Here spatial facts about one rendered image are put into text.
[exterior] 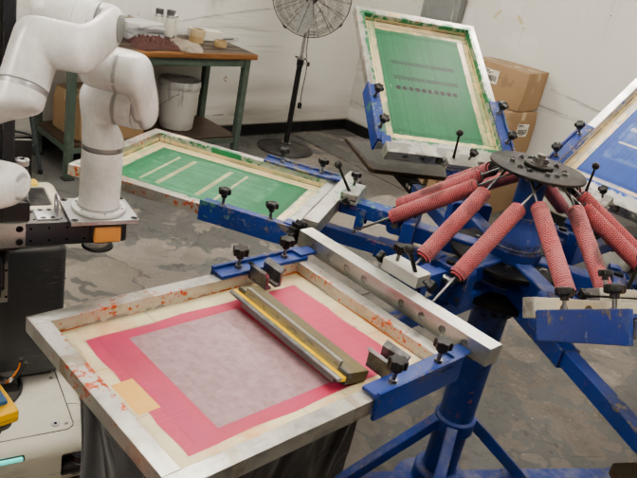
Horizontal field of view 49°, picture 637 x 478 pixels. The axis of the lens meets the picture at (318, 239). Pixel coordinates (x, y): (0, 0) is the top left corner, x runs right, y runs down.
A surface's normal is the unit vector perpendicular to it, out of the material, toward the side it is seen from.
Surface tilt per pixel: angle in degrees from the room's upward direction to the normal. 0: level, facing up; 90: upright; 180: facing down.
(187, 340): 0
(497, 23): 90
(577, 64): 90
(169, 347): 0
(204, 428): 0
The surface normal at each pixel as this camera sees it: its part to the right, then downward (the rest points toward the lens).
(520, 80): -0.61, 0.18
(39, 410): 0.18, -0.90
